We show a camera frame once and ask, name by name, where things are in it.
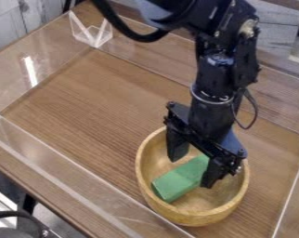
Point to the green rectangular block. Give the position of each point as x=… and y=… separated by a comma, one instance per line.
x=180, y=180

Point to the clear acrylic corner bracket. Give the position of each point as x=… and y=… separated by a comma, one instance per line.
x=90, y=35

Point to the black table leg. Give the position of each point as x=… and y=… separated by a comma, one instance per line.
x=28, y=204

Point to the brown wooden bowl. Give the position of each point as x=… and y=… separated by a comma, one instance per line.
x=201, y=206

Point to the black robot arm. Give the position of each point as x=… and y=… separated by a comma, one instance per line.
x=224, y=28

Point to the clear acrylic tray wall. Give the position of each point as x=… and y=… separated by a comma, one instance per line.
x=84, y=198

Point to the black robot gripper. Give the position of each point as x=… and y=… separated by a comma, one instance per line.
x=202, y=124

